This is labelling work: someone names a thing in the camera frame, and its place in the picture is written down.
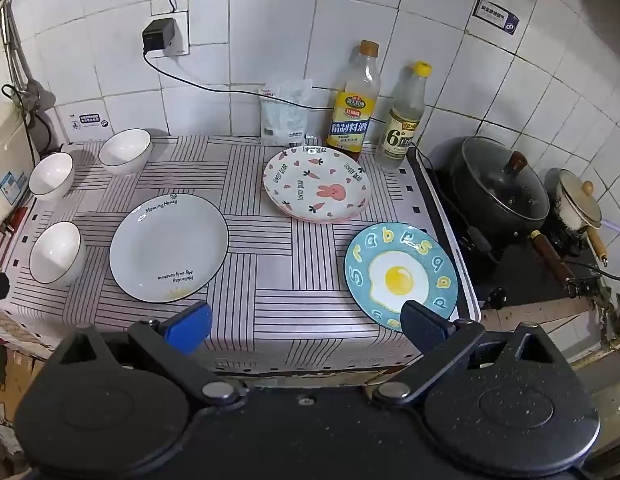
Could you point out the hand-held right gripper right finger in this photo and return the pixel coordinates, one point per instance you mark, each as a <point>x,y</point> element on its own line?
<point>424,327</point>

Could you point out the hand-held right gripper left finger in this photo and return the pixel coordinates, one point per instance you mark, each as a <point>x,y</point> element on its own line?
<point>187,322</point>

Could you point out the white bowl black rim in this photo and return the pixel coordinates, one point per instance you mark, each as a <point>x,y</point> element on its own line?
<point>57,252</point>
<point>52,175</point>
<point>124,150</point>

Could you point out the blue fried egg plate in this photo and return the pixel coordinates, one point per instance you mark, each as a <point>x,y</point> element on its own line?
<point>400,270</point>

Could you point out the large white plate black rim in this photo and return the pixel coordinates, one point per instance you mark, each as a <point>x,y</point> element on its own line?
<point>167,247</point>

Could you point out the striped white tablecloth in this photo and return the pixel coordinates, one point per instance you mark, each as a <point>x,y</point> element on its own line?
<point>270,270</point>

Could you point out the black stove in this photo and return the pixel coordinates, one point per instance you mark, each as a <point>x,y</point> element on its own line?
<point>520,275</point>

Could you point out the black pot with glass lid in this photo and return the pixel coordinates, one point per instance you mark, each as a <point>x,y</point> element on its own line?
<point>490,225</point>

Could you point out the white rice cooker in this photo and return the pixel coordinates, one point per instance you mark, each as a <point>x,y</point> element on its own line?
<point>7,160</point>

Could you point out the pink plate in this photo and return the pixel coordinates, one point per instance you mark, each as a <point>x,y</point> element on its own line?
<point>317,220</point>

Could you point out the glass wok lid wooden knob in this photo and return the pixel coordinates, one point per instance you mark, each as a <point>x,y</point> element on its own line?
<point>505,180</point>

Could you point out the rabbit carrot print plate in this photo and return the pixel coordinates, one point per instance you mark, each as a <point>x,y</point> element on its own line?
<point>317,180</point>

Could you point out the small cream enamel pot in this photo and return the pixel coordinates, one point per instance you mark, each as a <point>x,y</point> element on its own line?
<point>570,215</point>

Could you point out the clear vinegar bottle yellow cap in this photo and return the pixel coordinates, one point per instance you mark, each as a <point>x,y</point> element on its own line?
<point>404,130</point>

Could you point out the cream enamel pot lid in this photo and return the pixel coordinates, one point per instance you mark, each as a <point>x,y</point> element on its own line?
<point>582,195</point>

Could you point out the cooking wine bottle yellow label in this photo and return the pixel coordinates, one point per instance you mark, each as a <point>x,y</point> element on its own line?
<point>354,110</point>

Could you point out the white salt bag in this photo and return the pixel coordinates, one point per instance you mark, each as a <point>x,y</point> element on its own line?
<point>285,115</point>

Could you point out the black power adapter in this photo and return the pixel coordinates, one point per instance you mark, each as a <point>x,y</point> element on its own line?
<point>157,35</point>

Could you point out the wide wall sticker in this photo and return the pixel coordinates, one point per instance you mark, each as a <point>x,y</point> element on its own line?
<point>89,121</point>

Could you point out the white wall socket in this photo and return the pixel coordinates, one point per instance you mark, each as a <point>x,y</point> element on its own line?
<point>182,35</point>

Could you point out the purple white wall sticker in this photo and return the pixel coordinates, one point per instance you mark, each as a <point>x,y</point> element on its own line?
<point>495,16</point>

